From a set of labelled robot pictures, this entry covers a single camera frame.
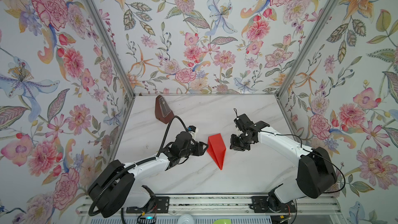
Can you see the white round object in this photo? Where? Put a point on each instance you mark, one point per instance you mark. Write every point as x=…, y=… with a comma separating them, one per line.
x=186, y=219

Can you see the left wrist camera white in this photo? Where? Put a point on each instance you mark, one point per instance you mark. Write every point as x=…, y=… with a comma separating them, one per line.
x=193, y=131

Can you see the aluminium front rail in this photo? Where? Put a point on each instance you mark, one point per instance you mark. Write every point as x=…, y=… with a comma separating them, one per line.
x=241, y=204

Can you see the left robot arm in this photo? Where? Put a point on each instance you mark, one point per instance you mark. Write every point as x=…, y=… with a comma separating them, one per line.
x=120, y=184

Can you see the brown wooden metronome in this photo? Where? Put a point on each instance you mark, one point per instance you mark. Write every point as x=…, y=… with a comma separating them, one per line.
x=163, y=111

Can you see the green object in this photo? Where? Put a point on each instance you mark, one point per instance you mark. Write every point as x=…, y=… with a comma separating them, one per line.
x=222, y=221

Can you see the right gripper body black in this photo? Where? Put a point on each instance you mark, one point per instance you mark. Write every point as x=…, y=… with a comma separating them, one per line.
x=239, y=142

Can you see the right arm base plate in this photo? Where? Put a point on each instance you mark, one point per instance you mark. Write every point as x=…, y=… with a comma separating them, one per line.
x=273, y=204

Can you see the red square paper sheet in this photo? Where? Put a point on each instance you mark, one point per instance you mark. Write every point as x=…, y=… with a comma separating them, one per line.
x=217, y=149

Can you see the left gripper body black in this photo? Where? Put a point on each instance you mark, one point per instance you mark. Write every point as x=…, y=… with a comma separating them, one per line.
x=184, y=154

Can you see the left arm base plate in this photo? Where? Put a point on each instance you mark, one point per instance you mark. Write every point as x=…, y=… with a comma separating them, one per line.
x=159, y=205

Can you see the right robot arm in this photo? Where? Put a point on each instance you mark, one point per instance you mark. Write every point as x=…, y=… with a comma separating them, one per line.
x=315, y=171

